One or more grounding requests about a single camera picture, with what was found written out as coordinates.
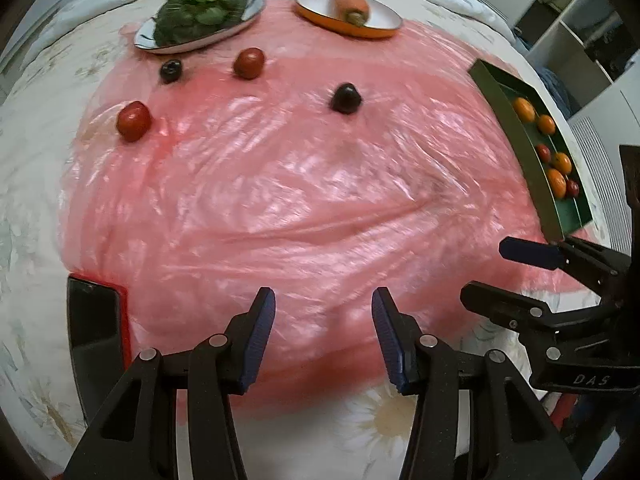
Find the white wardrobe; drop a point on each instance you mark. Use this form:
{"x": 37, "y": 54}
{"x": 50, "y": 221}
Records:
{"x": 565, "y": 35}

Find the orange enamel bowl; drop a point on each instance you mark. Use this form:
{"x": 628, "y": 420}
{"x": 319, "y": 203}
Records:
{"x": 315, "y": 2}

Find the white plate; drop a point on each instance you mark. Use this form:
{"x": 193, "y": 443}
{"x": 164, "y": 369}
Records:
{"x": 252, "y": 10}

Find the dark purple plum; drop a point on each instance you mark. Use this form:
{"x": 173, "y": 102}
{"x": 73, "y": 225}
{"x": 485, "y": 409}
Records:
{"x": 345, "y": 97}
{"x": 171, "y": 70}

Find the blue folded towel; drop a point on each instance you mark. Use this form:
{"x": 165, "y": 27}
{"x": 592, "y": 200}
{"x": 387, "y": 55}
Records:
{"x": 552, "y": 90}

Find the green tray box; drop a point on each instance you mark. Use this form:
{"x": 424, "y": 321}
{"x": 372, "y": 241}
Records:
{"x": 575, "y": 212}

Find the pink plastic sheet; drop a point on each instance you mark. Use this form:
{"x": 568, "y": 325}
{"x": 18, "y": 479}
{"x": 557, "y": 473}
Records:
{"x": 300, "y": 185}

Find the green leafy vegetable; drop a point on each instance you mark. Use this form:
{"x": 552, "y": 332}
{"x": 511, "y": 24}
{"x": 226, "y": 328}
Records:
{"x": 200, "y": 10}

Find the white slatted panel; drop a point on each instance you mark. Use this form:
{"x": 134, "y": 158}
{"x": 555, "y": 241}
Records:
{"x": 600, "y": 120}

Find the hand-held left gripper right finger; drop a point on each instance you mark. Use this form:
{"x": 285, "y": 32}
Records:
{"x": 392, "y": 340}

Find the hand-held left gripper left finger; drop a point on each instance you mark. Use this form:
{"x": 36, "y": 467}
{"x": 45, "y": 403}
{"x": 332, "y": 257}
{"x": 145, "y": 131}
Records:
{"x": 257, "y": 335}

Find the small red apple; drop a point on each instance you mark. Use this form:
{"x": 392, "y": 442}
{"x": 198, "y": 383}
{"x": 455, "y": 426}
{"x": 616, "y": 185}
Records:
{"x": 572, "y": 188}

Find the phone with red case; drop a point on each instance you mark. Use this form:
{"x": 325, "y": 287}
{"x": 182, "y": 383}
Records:
{"x": 95, "y": 330}

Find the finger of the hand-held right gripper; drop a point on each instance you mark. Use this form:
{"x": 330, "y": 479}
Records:
{"x": 500, "y": 305}
{"x": 530, "y": 254}

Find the orange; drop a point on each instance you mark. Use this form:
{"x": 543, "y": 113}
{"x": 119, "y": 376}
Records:
{"x": 560, "y": 161}
{"x": 556, "y": 182}
{"x": 545, "y": 123}
{"x": 524, "y": 108}

